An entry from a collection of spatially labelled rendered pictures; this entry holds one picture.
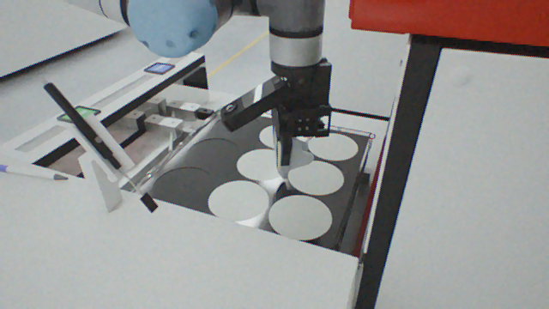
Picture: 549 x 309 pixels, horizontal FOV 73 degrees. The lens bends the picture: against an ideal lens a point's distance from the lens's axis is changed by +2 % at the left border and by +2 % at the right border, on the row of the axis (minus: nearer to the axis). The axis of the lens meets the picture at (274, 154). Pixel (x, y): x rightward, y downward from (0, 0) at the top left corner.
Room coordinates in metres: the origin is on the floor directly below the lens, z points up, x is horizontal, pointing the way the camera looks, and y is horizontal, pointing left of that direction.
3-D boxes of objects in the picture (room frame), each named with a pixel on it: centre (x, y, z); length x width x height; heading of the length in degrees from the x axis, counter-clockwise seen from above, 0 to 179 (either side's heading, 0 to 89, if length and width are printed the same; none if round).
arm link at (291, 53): (0.52, -0.03, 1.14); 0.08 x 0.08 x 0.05
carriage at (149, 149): (0.64, 0.27, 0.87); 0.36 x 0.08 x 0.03; 159
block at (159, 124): (0.72, 0.25, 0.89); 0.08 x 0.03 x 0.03; 69
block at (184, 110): (0.79, 0.22, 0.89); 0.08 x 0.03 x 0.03; 69
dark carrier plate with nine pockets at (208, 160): (0.56, 0.02, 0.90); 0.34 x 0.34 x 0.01; 69
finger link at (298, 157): (0.50, -0.04, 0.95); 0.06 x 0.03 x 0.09; 100
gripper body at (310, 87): (0.52, -0.04, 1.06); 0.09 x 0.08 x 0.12; 100
